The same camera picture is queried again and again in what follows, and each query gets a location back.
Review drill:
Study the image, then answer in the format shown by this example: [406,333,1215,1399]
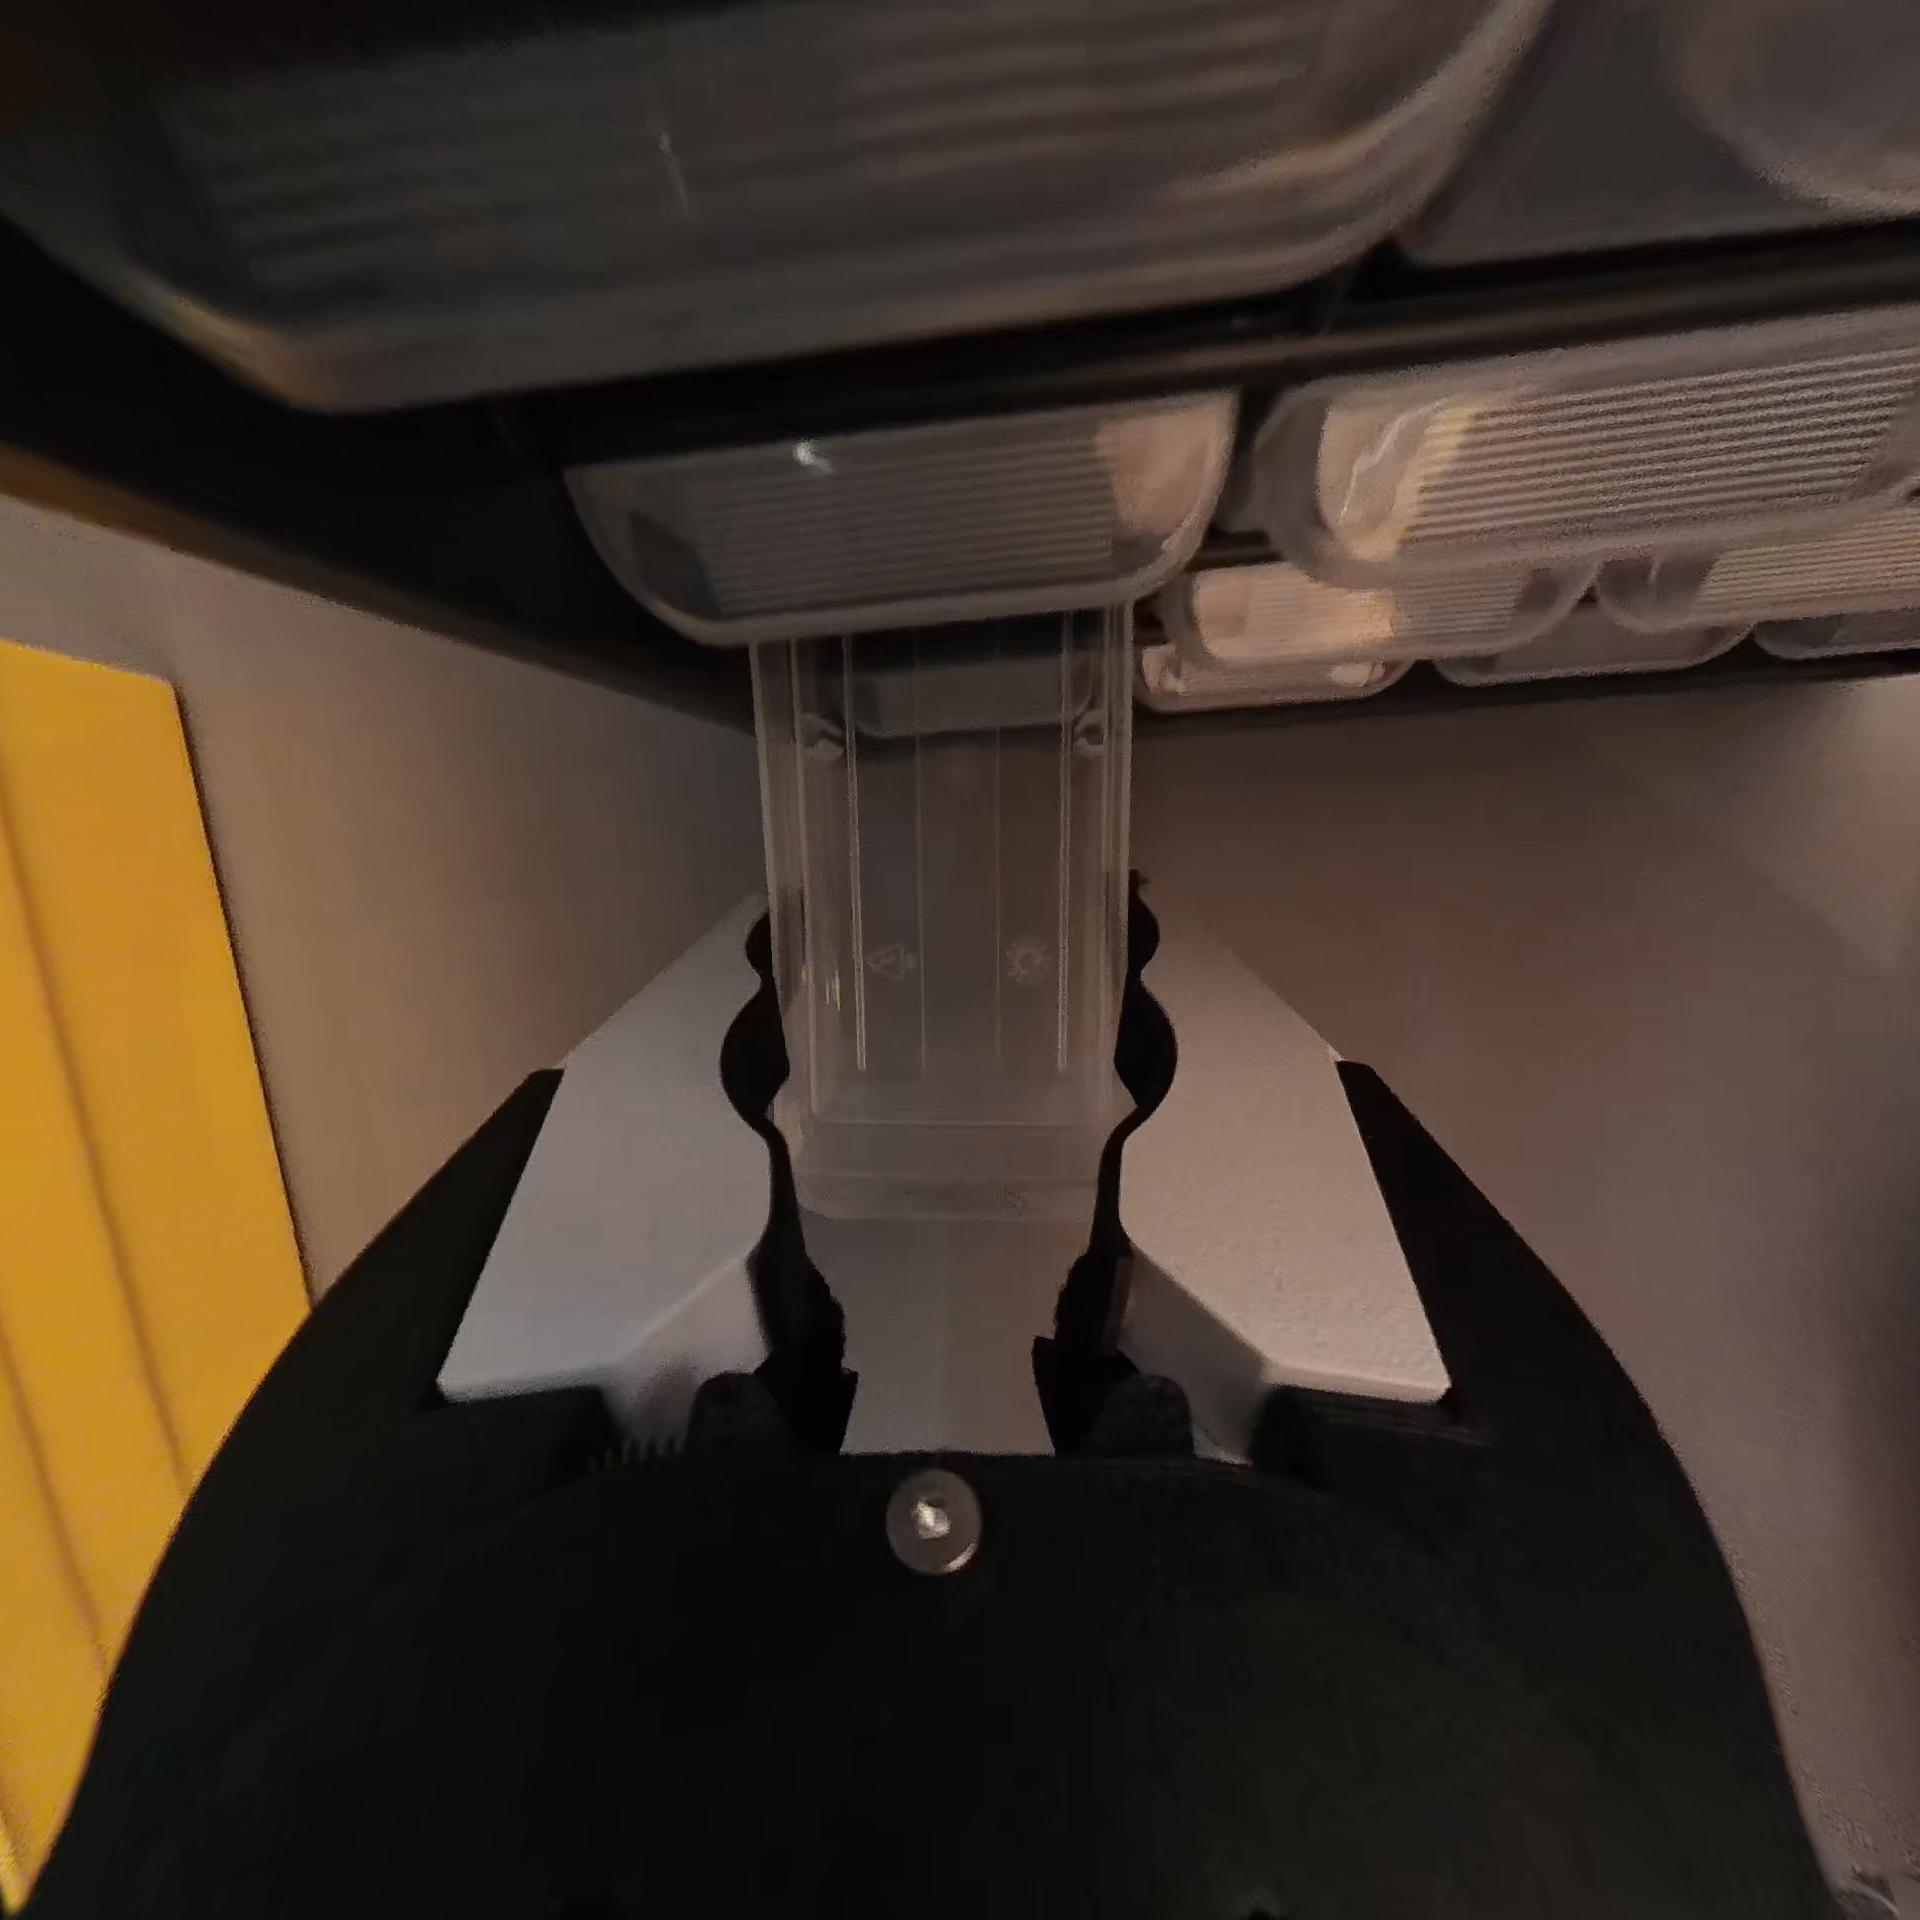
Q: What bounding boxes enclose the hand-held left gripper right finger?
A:
[1031,873,1454,1458]

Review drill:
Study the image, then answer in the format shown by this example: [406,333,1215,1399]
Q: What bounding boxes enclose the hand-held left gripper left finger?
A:
[435,890,856,1454]

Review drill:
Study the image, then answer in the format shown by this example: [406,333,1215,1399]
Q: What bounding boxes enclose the clear plastic drawer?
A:
[747,606,1142,1218]

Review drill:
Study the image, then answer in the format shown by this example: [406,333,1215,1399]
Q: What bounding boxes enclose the yellow storage bin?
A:
[0,638,312,1885]

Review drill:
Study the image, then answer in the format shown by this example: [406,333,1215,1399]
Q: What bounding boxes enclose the black drawer cabinet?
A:
[0,0,1920,722]

